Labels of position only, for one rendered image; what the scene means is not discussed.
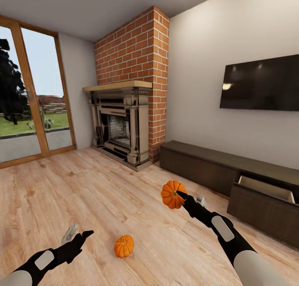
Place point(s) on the pumpkin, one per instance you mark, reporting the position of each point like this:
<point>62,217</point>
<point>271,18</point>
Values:
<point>124,246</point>
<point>169,195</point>

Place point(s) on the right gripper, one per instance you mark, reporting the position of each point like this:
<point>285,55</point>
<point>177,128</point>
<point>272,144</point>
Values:
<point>190,204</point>

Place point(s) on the cabinet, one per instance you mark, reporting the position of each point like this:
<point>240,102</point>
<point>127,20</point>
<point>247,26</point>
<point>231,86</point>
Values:
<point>263,195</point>

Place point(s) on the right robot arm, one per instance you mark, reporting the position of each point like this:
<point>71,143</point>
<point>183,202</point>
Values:
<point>250,267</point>

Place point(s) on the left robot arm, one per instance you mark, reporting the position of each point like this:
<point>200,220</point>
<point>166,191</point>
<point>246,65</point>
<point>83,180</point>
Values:
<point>33,271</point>

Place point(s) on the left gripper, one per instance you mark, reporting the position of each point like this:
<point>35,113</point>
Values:
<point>73,248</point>

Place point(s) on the wall mounted tv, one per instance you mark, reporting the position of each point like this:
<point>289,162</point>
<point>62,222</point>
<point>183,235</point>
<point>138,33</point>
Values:
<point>268,84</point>

